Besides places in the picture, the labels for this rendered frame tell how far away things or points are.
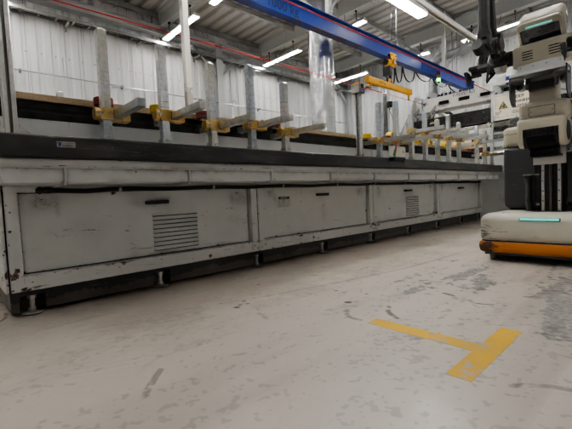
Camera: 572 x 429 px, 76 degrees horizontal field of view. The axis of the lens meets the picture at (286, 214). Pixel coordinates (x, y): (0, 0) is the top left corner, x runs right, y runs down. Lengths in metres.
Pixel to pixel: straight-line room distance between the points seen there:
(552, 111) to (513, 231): 0.67
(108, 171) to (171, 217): 0.48
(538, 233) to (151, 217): 2.06
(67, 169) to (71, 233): 0.35
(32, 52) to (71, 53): 0.71
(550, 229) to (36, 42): 9.01
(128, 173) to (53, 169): 0.28
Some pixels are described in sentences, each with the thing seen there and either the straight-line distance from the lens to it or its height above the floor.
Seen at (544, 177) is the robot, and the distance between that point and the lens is 2.69.
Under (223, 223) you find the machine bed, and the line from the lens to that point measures 2.20.
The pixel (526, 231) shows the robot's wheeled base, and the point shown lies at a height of 0.18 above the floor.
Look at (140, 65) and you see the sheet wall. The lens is 10.04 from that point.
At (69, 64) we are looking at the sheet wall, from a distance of 9.50.
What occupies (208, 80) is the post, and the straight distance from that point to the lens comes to 1.96.
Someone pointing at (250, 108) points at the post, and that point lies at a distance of 2.07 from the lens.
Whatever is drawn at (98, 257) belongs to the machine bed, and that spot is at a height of 0.20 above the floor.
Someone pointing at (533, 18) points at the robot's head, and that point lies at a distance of 2.59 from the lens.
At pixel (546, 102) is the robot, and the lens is 2.51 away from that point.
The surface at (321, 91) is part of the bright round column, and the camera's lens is 7.41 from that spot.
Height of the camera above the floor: 0.44
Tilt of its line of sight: 3 degrees down
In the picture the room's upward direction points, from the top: 3 degrees counter-clockwise
